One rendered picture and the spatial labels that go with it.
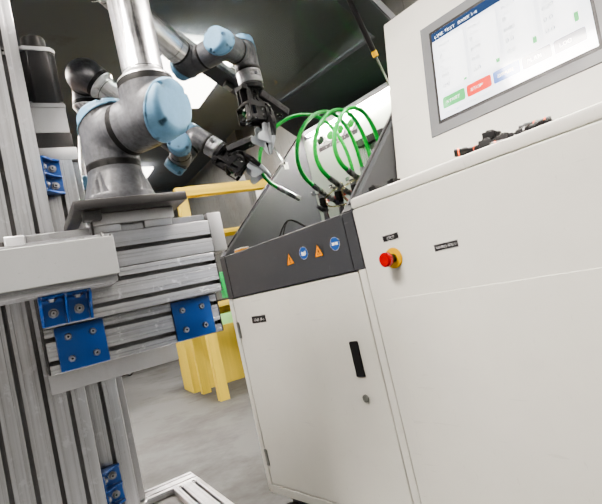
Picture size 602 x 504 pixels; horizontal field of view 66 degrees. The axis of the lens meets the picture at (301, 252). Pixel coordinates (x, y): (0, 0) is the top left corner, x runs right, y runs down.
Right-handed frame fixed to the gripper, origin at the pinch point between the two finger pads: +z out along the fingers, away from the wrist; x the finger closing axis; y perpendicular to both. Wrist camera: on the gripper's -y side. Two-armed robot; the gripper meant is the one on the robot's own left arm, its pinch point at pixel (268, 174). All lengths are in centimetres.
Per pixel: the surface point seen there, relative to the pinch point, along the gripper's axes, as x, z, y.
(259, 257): 0.0, 14.3, 28.1
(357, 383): 18, 60, 49
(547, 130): 82, 57, 1
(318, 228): 26.6, 27.6, 18.9
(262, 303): -6.8, 23.2, 39.4
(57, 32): -127, -211, -68
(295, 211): -33.3, 10.9, -7.5
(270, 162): -336, -89, -174
